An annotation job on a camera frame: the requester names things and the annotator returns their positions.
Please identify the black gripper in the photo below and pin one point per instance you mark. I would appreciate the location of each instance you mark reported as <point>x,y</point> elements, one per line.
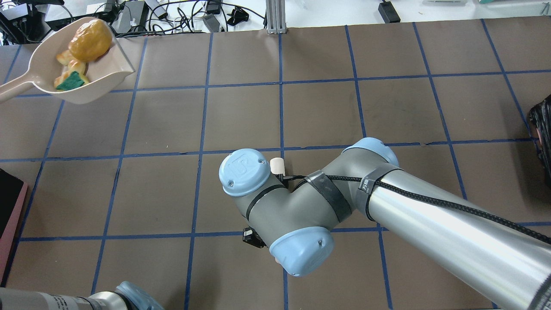
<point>251,239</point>

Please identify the white plastic dustpan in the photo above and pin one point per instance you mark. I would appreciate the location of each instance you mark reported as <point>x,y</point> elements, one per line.
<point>104,74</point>

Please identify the green yellow sponge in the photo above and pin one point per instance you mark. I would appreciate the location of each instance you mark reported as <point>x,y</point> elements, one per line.
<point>70,81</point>

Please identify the yellow potato-shaped bread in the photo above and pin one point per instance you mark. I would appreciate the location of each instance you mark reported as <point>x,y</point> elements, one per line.
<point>91,41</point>

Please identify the twisted croissant bread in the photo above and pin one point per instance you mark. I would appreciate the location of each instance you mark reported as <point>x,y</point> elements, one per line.
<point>72,64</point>

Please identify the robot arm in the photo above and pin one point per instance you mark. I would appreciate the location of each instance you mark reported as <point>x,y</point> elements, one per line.
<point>126,296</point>
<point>507,263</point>

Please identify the black power adapter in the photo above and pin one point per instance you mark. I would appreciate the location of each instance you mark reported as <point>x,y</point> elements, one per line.
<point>388,12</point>

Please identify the aluminium frame post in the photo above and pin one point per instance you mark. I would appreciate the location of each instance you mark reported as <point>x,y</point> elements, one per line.
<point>275,17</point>

